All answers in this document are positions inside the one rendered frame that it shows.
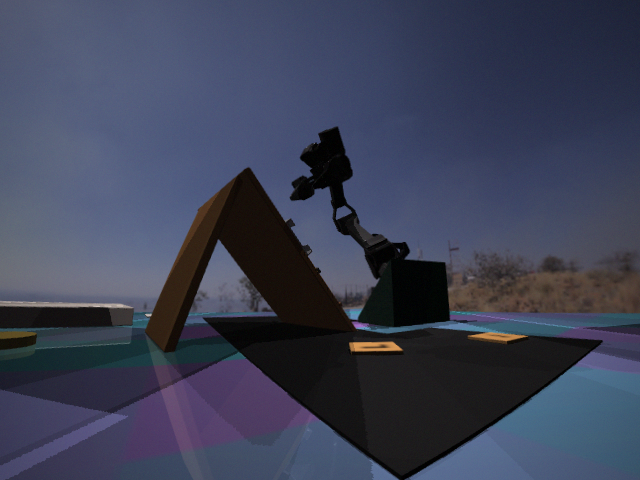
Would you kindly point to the yellow flat disc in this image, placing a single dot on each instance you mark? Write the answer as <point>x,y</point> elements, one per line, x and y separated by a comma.
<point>14,339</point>

